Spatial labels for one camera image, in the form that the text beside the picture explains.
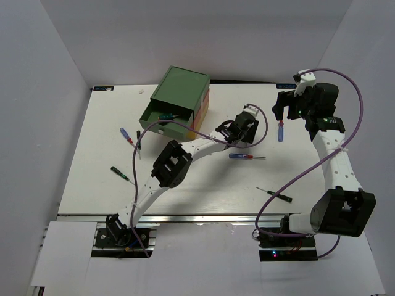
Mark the left black logo sticker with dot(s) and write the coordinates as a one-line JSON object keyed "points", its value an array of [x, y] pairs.
{"points": [[103, 88]]}

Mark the blue red screwdriver left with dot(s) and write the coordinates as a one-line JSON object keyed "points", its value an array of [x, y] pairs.
{"points": [[126, 136]]}

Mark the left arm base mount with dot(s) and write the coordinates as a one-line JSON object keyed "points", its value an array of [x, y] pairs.
{"points": [[105, 246]]}

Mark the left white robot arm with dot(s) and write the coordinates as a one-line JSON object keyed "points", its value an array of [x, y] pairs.
{"points": [[170, 169]]}

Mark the blue red screwdriver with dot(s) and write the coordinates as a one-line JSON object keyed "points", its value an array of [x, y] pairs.
{"points": [[126, 136], [244, 156], [280, 131]]}

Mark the blue red screwdriver centre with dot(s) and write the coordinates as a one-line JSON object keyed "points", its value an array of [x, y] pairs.
{"points": [[244, 156]]}

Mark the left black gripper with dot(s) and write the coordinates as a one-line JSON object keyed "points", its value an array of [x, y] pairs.
{"points": [[250, 137]]}

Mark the green top drawer box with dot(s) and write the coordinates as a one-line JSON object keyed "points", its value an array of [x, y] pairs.
{"points": [[179, 92]]}

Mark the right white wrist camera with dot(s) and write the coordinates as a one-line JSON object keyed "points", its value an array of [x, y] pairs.
{"points": [[303, 79]]}

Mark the orange middle drawer box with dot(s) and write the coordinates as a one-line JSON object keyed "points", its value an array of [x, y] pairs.
{"points": [[204, 102]]}

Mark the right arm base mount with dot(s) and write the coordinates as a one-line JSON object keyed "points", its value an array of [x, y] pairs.
{"points": [[282, 249]]}

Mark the yellow bottom drawer box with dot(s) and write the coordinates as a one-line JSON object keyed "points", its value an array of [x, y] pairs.
{"points": [[197, 123]]}

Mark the slim black screwdriver left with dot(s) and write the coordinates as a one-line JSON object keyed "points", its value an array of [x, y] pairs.
{"points": [[138, 135]]}

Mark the slim green screwdriver left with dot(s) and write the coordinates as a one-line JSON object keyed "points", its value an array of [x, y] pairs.
{"points": [[120, 174]]}

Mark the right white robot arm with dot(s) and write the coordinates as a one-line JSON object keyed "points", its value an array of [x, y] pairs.
{"points": [[345, 207]]}

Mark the stubby green screwdriver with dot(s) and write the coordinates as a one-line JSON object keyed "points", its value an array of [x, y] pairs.
{"points": [[167, 116]]}

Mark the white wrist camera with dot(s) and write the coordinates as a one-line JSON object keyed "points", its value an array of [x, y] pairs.
{"points": [[253, 111], [303, 79]]}

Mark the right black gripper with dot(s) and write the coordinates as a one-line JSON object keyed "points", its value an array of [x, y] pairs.
{"points": [[283, 100]]}

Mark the aluminium front rail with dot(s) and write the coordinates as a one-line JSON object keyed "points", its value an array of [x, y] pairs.
{"points": [[167, 218]]}

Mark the right black logo sticker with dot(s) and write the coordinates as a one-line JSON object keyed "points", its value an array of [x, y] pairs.
{"points": [[285, 86]]}

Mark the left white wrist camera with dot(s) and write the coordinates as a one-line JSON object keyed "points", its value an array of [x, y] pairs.
{"points": [[253, 111]]}

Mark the black logo sticker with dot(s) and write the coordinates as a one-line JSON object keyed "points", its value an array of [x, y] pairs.
{"points": [[103, 88], [285, 86]]}

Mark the blue red screwdriver right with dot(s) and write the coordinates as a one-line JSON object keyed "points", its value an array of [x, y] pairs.
{"points": [[280, 131]]}

